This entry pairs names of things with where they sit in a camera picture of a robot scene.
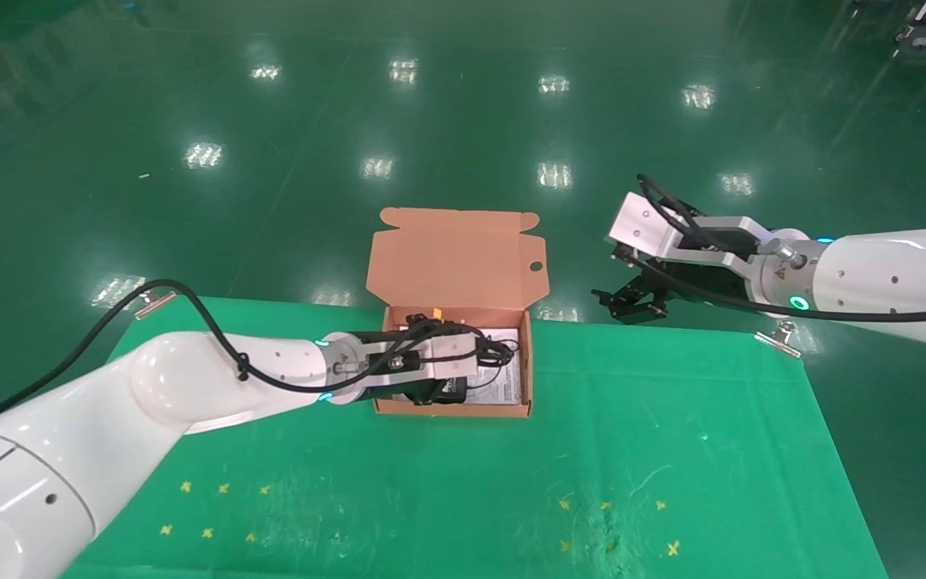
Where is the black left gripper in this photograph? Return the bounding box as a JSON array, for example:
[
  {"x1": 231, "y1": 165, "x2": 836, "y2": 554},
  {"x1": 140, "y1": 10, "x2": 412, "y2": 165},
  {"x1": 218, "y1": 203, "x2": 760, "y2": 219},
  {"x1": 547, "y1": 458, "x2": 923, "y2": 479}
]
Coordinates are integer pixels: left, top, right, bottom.
[{"x1": 383, "y1": 376, "x2": 448, "y2": 406}]

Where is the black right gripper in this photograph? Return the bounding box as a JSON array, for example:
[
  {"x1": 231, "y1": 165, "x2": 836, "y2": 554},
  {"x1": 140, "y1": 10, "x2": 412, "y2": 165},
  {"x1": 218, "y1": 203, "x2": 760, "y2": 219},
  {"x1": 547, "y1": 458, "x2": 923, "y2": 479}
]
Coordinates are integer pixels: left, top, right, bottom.
[{"x1": 592, "y1": 241, "x2": 756, "y2": 324}]

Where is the black wired computer mouse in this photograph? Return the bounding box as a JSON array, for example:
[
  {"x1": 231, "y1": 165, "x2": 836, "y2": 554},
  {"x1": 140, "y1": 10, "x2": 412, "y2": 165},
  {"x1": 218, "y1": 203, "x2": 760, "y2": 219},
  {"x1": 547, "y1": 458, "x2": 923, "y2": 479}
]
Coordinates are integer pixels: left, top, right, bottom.
[{"x1": 436, "y1": 368, "x2": 507, "y2": 404}]

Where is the black data cable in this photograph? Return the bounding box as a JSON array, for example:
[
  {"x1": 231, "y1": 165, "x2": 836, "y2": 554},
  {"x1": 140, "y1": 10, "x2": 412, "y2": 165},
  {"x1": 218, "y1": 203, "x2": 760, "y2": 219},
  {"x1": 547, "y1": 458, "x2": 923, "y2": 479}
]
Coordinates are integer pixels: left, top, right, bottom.
[{"x1": 463, "y1": 325, "x2": 521, "y2": 372}]

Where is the open brown cardboard box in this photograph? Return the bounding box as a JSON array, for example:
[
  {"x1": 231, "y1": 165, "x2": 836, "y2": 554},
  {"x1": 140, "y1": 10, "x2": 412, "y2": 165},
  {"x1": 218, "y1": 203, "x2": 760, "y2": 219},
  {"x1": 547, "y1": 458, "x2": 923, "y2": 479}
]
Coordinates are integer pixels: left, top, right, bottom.
[{"x1": 366, "y1": 207, "x2": 551, "y2": 419}]

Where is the green table cloth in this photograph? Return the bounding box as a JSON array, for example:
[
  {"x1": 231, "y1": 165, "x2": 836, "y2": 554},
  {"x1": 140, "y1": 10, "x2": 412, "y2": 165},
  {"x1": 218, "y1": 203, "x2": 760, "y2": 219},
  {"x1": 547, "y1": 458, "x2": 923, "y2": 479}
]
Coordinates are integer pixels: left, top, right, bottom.
[{"x1": 61, "y1": 295, "x2": 890, "y2": 579}]

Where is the white printed paper sheet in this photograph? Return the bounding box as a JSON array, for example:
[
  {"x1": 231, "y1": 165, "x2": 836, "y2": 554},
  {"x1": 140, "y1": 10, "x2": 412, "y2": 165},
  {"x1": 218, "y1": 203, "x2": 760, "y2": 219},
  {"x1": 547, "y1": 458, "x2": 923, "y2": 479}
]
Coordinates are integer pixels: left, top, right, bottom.
[{"x1": 395, "y1": 326, "x2": 522, "y2": 405}]

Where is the metal table clip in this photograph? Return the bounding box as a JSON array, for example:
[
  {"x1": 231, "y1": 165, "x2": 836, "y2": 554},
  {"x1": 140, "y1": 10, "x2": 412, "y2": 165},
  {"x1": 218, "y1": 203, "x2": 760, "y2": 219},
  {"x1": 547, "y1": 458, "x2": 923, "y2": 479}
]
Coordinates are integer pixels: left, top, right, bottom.
[
  {"x1": 134, "y1": 290, "x2": 178, "y2": 321},
  {"x1": 754, "y1": 320, "x2": 804, "y2": 359}
]

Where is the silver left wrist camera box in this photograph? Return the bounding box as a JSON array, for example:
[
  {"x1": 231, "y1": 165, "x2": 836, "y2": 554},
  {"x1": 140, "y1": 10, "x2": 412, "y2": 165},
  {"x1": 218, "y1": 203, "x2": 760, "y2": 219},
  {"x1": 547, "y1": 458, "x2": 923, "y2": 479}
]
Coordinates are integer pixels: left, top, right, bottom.
[{"x1": 354, "y1": 333, "x2": 482, "y2": 400}]

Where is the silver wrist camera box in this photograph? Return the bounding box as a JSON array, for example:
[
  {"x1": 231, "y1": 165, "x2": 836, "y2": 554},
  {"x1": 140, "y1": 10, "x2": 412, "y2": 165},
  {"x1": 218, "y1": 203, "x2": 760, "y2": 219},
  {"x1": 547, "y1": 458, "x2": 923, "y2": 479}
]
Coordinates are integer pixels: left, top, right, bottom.
[
  {"x1": 354, "y1": 333, "x2": 482, "y2": 400},
  {"x1": 607, "y1": 191, "x2": 779, "y2": 279}
]

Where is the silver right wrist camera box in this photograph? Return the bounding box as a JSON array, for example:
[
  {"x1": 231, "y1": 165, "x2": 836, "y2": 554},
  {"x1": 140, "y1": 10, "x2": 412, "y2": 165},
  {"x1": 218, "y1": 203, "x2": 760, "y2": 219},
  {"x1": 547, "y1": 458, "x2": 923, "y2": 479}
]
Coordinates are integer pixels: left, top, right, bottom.
[{"x1": 607, "y1": 191, "x2": 779, "y2": 279}]

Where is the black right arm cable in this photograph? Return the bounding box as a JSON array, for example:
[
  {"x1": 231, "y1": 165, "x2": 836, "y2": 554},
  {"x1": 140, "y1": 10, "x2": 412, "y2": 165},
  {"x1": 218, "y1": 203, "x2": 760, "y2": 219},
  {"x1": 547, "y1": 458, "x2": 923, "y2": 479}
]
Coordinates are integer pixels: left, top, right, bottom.
[{"x1": 612, "y1": 173, "x2": 926, "y2": 328}]

